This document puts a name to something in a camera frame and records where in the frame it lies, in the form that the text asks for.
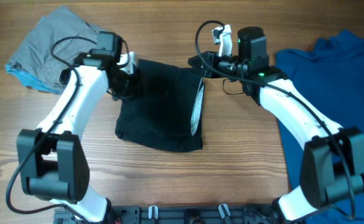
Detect black shorts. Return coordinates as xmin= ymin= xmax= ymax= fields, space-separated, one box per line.
xmin=114 ymin=60 xmax=205 ymax=152

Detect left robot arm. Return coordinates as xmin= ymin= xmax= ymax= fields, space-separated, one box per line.
xmin=6 ymin=32 xmax=142 ymax=223

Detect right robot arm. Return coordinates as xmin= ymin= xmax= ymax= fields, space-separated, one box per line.
xmin=188 ymin=22 xmax=364 ymax=223

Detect folded grey shorts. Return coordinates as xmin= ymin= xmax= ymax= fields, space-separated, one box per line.
xmin=5 ymin=6 xmax=103 ymax=92

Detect blue shirt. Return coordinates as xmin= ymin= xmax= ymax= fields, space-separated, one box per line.
xmin=276 ymin=30 xmax=364 ymax=223

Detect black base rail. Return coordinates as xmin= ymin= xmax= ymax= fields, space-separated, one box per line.
xmin=53 ymin=203 xmax=282 ymax=224

